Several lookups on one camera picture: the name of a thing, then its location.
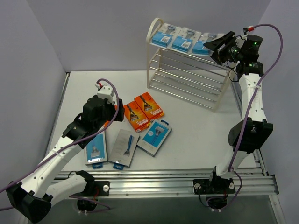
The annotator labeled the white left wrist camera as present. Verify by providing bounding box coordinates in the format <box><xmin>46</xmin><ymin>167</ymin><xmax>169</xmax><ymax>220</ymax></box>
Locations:
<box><xmin>95</xmin><ymin>83</ymin><xmax>114</xmax><ymax>104</ymax></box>

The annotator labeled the white Gillette Skinguard razor pack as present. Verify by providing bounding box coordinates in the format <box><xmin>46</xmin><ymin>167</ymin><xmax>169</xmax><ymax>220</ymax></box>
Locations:
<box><xmin>191</xmin><ymin>32</ymin><xmax>225</xmax><ymax>56</ymax></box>

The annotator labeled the orange gillette fusion5 box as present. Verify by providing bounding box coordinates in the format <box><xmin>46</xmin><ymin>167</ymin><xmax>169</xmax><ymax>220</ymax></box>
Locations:
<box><xmin>124</xmin><ymin>101</ymin><xmax>151</xmax><ymax>133</ymax></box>
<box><xmin>101</xmin><ymin>105</ymin><xmax>117</xmax><ymax>129</ymax></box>
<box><xmin>134</xmin><ymin>92</ymin><xmax>164</xmax><ymax>122</ymax></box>

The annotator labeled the orange Gillette Fusion5 box middle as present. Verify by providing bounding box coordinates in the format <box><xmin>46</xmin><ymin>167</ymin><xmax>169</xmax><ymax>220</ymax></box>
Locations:
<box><xmin>124</xmin><ymin>101</ymin><xmax>151</xmax><ymax>133</ymax></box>

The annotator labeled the cream metal-rod shelf rack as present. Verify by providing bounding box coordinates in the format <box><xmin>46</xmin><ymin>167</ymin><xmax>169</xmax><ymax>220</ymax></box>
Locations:
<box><xmin>146</xmin><ymin>18</ymin><xmax>237</xmax><ymax>112</ymax></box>

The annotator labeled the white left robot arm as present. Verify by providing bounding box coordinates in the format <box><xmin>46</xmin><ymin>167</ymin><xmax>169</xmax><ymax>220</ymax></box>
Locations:
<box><xmin>5</xmin><ymin>96</ymin><xmax>125</xmax><ymax>224</ymax></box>

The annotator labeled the orange Gillette Fusion5 box right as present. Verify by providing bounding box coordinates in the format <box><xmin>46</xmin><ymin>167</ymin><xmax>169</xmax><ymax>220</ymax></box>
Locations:
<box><xmin>134</xmin><ymin>92</ymin><xmax>164</xmax><ymax>122</ymax></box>

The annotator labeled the aluminium mounting rail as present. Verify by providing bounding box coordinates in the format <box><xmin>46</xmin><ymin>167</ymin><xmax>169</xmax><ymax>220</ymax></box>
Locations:
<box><xmin>25</xmin><ymin>168</ymin><xmax>280</xmax><ymax>201</ymax></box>

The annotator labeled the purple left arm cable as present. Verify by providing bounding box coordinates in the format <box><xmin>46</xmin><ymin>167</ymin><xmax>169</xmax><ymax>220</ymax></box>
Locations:
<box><xmin>0</xmin><ymin>78</ymin><xmax>121</xmax><ymax>212</ymax></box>

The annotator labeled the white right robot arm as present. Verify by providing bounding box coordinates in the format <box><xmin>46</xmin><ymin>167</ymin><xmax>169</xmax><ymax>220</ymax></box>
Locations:
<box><xmin>199</xmin><ymin>31</ymin><xmax>273</xmax><ymax>194</ymax></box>

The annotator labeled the clear Gillette blister pack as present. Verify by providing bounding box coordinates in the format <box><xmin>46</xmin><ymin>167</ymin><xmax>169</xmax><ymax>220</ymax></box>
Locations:
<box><xmin>150</xmin><ymin>23</ymin><xmax>182</xmax><ymax>48</ymax></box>
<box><xmin>171</xmin><ymin>27</ymin><xmax>202</xmax><ymax>53</ymax></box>

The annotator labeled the orange Gillette Fusion5 box left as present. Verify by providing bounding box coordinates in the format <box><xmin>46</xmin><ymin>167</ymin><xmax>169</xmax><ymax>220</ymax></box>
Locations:
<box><xmin>101</xmin><ymin>105</ymin><xmax>117</xmax><ymax>129</ymax></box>

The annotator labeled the grey Harry's box blue razor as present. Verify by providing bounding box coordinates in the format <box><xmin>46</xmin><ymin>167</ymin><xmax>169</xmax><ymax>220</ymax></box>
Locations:
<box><xmin>108</xmin><ymin>129</ymin><xmax>140</xmax><ymax>170</ymax></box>

